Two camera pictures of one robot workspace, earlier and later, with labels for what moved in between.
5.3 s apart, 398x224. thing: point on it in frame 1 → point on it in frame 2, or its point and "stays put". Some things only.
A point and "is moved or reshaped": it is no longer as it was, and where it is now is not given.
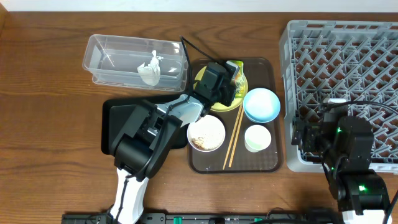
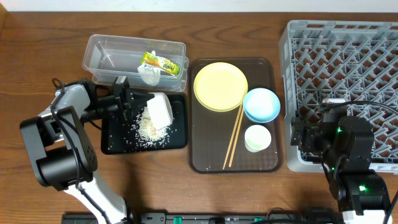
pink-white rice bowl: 206,134 is moved or reshaped
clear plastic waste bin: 114,60 stays put
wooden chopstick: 236,137 stays put
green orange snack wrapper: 239,78 → 150,59
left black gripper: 229,94 → 125,101
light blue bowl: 261,105 stays put
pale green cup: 257,137 stays put
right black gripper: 298,132 stays put
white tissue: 151,73 stays put
